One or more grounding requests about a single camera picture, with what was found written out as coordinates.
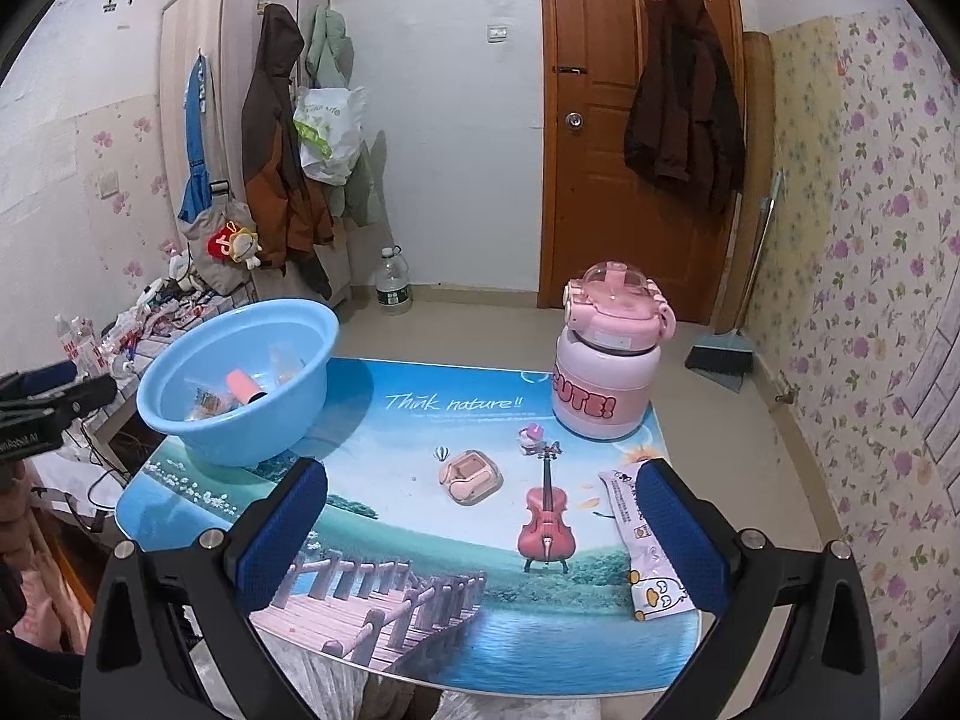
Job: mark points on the red and white plush toy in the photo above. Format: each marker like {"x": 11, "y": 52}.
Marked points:
{"x": 244, "y": 244}

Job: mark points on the dark brown coat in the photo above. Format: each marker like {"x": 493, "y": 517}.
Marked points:
{"x": 682, "y": 127}

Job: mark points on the pale green jacket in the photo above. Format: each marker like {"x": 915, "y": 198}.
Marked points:
{"x": 330, "y": 45}

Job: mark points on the pile of small packets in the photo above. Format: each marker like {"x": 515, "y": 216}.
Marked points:
{"x": 150, "y": 315}

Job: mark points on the pink water jug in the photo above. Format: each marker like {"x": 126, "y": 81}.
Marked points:
{"x": 600, "y": 382}

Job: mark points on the small clear water bottle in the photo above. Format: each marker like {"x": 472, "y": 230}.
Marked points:
{"x": 67, "y": 337}
{"x": 86, "y": 345}

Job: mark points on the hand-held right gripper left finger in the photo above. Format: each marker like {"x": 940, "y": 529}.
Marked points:
{"x": 281, "y": 532}

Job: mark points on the brown hooded jacket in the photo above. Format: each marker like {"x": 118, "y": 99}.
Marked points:
{"x": 277, "y": 187}

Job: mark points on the white plastic bag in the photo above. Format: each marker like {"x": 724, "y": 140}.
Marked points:
{"x": 326, "y": 142}

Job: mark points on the pink earbud case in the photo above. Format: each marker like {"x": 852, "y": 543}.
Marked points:
{"x": 469, "y": 472}

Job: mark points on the light wooden wardrobe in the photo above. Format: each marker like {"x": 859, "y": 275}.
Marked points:
{"x": 225, "y": 52}

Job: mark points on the brown wooden door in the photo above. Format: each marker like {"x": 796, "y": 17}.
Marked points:
{"x": 600, "y": 202}

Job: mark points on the large clear water bottle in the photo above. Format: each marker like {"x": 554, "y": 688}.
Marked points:
{"x": 392, "y": 292}

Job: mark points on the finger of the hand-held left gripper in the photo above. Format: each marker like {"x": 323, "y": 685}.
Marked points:
{"x": 75, "y": 394}
{"x": 45, "y": 379}

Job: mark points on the silver printed snack packet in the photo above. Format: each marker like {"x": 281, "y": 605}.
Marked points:
{"x": 637, "y": 540}

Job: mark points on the blue plastic basin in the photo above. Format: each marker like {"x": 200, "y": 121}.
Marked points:
{"x": 225, "y": 435}

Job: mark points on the grey shoulder bag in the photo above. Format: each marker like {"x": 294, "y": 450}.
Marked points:
{"x": 199, "y": 229}

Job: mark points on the pink cylindrical bottle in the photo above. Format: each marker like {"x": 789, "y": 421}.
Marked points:
{"x": 244, "y": 384}

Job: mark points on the blue hanging garment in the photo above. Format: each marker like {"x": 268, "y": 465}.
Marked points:
{"x": 196, "y": 157}

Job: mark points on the metal door stopper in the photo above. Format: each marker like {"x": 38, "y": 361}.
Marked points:
{"x": 785, "y": 396}

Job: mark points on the white wall socket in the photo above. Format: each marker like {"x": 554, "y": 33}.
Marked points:
{"x": 109, "y": 185}

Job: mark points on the clear bread snack packet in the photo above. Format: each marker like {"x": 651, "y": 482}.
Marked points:
{"x": 204, "y": 405}
{"x": 286, "y": 367}

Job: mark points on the scenic print table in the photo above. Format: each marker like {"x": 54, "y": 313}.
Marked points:
{"x": 420, "y": 540}

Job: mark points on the pink patterned cloth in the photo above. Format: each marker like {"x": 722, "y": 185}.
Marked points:
{"x": 49, "y": 604}

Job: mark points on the grey brick wall sticker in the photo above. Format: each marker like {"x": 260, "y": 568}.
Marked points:
{"x": 937, "y": 390}

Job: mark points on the white light switch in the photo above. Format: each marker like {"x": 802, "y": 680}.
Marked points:
{"x": 498, "y": 33}

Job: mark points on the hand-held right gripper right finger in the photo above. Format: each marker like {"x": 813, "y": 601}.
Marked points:
{"x": 682, "y": 540}

